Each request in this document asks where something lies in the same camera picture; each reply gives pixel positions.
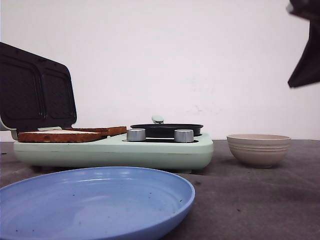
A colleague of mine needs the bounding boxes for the breakfast maker hinged lid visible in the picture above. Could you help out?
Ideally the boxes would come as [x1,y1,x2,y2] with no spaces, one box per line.
[0,43,77,140]

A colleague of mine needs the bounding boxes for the small black frying pan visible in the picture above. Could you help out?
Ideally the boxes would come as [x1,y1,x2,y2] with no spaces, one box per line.
[130,115,204,138]

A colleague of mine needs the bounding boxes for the silver control knob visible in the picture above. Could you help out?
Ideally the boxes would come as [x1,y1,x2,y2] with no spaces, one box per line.
[126,128,146,142]
[174,129,194,143]

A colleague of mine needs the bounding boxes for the blue round plate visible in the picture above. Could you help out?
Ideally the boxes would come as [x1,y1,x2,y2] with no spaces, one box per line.
[0,167,196,240]

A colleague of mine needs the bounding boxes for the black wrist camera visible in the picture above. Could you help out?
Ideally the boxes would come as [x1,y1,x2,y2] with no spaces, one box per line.
[286,0,320,21]

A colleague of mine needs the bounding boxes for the mint green breakfast maker base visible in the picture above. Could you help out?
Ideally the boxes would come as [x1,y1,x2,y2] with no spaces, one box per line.
[13,133,214,170]

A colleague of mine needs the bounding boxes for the right silver control knob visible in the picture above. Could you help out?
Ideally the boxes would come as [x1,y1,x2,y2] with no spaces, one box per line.
[174,129,194,143]

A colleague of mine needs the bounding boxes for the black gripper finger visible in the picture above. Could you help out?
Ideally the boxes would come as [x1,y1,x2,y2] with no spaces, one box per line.
[287,20,320,88]

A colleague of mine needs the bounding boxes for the beige ribbed bowl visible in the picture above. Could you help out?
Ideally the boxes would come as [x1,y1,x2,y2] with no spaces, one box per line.
[226,134,291,168]

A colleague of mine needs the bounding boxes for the left silver control knob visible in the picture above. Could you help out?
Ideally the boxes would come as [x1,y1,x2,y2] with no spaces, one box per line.
[126,128,146,142]

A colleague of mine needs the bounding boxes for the white bread slice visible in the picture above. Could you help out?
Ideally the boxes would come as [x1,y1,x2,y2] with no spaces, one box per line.
[18,130,103,143]
[63,126,127,136]

